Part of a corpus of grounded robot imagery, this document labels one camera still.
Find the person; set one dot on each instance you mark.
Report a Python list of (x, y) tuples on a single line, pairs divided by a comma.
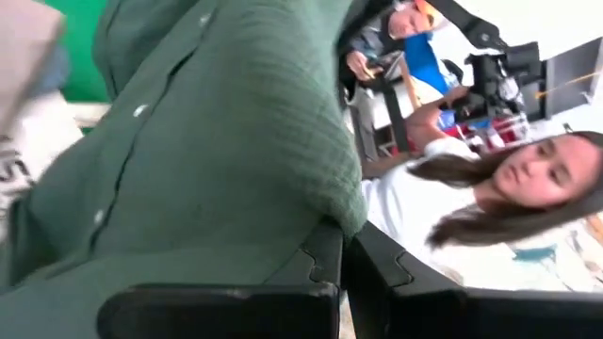
[(471, 212), (414, 28)]

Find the cream printed tote bag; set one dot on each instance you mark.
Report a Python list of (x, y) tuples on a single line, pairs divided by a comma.
[(28, 150)]

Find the dark green garment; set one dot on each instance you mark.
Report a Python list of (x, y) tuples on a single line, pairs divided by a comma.
[(188, 141)]

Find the black frame strut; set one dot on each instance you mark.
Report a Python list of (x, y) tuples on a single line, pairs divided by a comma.
[(471, 26)]

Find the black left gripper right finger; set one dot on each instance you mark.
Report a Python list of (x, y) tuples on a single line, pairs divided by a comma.
[(386, 282)]

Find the person's hand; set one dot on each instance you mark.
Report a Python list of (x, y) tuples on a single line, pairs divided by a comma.
[(426, 122)]

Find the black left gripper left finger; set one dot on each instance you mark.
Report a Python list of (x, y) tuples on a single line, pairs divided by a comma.
[(320, 268)]

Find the grey panel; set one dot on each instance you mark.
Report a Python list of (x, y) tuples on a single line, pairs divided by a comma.
[(572, 75)]

